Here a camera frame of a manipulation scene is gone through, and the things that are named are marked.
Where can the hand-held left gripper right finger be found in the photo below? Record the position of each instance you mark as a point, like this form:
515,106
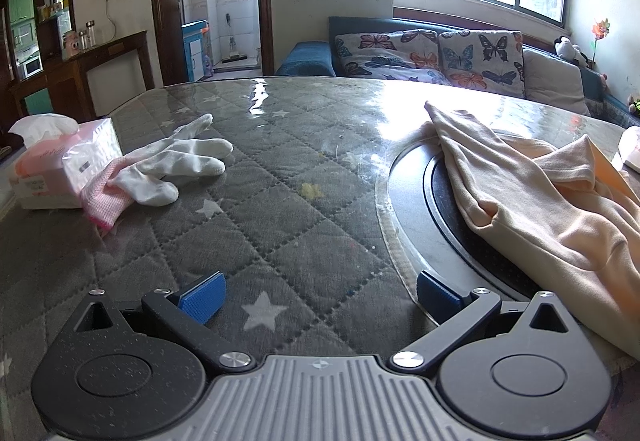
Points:
436,297

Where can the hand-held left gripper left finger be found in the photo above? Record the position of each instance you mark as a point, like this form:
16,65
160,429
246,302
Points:
202,297

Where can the peach long-sleeved garment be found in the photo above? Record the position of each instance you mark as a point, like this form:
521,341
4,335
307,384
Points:
525,201

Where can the black glass turntable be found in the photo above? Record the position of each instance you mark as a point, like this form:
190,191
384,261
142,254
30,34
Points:
407,221

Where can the pink white tissue pack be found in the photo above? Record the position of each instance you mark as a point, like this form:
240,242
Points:
45,171
631,148

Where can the butterfly print cushion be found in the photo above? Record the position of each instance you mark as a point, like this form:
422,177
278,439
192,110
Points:
480,61
385,56

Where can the floor mop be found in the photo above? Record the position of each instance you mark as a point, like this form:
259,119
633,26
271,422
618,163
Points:
235,58

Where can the grey cushion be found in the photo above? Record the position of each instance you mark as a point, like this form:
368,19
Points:
550,81

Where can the blue white cabinet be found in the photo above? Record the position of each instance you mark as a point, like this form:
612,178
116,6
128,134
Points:
196,51

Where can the teal panel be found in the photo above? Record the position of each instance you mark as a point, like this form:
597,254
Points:
39,102

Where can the blue sofa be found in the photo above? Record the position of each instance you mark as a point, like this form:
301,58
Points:
305,58

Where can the dark wooden sideboard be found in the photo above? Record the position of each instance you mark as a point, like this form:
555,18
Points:
75,68

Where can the small plush toy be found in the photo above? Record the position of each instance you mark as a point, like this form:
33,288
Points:
634,105

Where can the panda plush toy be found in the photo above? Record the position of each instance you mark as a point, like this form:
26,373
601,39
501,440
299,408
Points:
567,50

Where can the glass jar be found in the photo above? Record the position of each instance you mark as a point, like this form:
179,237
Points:
91,35
82,40

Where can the white microwave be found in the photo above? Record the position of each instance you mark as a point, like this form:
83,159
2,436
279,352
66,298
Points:
31,67

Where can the colourful pinwheel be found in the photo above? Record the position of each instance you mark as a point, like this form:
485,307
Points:
599,30

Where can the dark wooden door frame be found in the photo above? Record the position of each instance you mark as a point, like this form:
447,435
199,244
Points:
162,11

